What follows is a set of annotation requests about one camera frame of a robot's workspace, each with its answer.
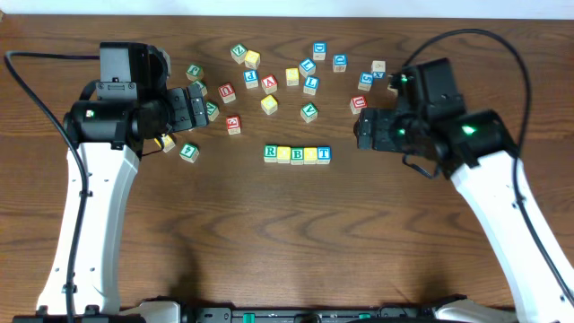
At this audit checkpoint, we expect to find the blue T letter block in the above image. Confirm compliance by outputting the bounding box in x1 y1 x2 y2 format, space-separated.
317 146 332 164

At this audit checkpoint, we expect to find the yellow S letter block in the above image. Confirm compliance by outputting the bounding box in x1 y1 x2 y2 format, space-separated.
285 67 300 86

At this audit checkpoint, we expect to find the red U block right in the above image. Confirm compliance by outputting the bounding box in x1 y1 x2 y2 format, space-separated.
350 95 368 115

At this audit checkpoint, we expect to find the blue X letter block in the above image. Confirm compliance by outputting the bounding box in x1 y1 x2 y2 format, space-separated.
371 60 386 80

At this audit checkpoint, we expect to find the blue l block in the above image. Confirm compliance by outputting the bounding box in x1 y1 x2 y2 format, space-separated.
303 75 319 95
299 57 317 78

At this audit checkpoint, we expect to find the green J letter block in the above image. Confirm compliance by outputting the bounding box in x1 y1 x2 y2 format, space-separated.
387 83 398 96

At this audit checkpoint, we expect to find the green 4 number block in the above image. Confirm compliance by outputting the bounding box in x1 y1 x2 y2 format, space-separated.
179 144 199 163

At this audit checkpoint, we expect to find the green B letter block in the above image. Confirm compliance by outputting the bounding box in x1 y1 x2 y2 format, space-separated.
290 147 304 165

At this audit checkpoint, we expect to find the blue d block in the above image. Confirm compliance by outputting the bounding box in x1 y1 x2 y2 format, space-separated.
312 42 326 61
333 54 348 73

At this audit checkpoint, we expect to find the green N letter block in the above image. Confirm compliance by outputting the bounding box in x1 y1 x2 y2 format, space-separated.
205 101 220 122

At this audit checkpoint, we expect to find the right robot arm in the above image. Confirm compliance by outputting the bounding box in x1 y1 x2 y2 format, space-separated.
354 108 573 322

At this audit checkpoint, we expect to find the blue L block lower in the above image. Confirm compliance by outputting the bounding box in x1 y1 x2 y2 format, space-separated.
303 75 319 95

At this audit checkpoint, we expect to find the green R letter block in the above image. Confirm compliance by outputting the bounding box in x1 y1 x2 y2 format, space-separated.
264 144 278 162

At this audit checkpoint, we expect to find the blue D block right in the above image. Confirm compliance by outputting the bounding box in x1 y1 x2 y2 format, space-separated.
333 54 348 73

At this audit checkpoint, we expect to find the yellow O letter block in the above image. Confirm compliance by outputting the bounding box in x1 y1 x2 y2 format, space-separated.
277 146 291 164

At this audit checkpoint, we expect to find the blue D block top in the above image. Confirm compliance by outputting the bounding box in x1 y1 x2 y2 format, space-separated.
312 42 326 61

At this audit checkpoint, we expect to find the red u block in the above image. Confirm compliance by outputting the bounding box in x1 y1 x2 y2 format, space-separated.
218 83 236 104
350 95 368 115

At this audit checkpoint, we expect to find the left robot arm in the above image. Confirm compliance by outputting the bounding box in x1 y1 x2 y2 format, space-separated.
14 83 209 322

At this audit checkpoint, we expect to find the yellow C letter block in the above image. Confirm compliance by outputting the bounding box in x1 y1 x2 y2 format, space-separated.
261 94 278 115

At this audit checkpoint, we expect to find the green V block centre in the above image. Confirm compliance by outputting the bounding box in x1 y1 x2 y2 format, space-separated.
300 102 318 123

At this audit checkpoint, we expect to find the green 7 number block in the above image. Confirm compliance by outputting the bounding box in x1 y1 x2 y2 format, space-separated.
193 81 207 97

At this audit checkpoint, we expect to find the red A letter block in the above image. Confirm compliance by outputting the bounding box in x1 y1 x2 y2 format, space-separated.
261 74 278 95

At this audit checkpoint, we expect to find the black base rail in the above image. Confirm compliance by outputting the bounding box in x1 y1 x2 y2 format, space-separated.
181 307 438 323

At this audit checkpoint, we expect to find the yellow block beside Z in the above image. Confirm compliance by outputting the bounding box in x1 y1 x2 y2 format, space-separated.
244 50 261 70

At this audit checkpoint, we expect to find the yellow G letter block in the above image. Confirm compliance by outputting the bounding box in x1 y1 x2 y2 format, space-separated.
161 135 176 153

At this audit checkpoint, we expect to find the green Z letter block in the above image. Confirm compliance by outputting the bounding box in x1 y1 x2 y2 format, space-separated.
230 43 248 65

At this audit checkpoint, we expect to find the red U block left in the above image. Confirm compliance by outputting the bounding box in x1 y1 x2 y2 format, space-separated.
218 83 236 104

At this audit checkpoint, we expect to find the green P letter block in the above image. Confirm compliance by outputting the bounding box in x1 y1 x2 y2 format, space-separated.
186 64 204 82

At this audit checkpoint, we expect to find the blue P letter block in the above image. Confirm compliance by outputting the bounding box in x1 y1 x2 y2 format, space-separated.
243 69 259 89

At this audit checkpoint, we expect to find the blue 5 number block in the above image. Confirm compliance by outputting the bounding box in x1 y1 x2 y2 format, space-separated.
358 72 374 92

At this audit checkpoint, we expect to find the blue L block upper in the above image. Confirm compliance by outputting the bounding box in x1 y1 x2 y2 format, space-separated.
299 57 317 78

